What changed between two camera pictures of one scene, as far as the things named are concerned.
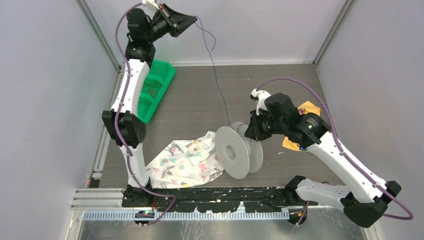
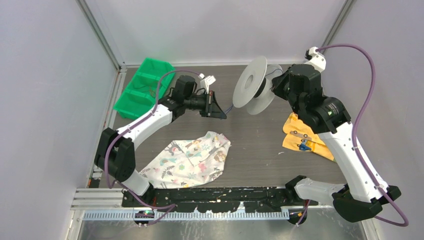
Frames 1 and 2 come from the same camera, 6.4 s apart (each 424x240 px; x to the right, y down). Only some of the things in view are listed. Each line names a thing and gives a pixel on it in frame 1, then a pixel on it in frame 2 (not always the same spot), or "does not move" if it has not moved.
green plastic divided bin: (154, 88) does not move
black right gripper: (256, 133) → (278, 85)
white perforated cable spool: (238, 152) → (253, 89)
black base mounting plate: (175, 199) does not move
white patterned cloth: (185, 163) does not move
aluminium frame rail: (98, 199) does not move
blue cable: (199, 24) → (259, 91)
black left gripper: (178, 22) → (211, 105)
